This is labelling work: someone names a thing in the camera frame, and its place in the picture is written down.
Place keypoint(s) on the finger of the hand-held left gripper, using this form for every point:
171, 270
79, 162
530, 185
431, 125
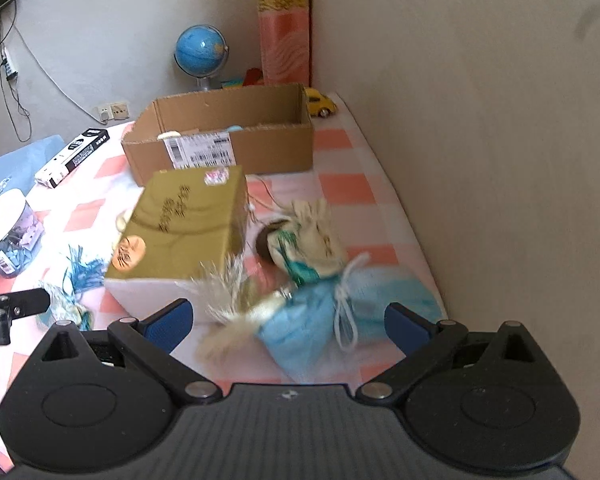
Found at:
25, 304

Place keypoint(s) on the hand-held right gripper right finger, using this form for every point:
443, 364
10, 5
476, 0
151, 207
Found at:
405, 322

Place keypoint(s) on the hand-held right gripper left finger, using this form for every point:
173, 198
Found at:
172, 325

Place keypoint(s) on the brown cardboard box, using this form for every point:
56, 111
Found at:
260, 147

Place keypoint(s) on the blue and cream tassel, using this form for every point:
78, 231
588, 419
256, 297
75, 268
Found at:
67, 307

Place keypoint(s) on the clear jar with white lid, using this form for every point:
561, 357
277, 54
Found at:
7, 230

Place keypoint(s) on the gold tissue pack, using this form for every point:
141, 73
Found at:
185, 225

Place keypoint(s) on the cream fringed pouch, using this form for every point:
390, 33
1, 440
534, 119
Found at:
320, 240

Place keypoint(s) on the blue leaf print pillow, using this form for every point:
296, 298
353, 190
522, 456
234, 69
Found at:
20, 157

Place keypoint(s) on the brown round ornament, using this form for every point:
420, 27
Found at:
265, 245

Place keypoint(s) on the black and white carton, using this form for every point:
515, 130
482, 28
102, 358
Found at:
75, 155

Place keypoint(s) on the white power strip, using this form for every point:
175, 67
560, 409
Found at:
10, 64

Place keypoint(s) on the yellow toy car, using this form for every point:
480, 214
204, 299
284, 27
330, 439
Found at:
321, 102

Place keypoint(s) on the blue desk globe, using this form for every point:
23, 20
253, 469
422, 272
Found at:
200, 47

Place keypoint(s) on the pink patterned curtain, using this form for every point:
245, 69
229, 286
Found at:
284, 25

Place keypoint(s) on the white wall socket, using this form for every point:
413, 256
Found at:
114, 110

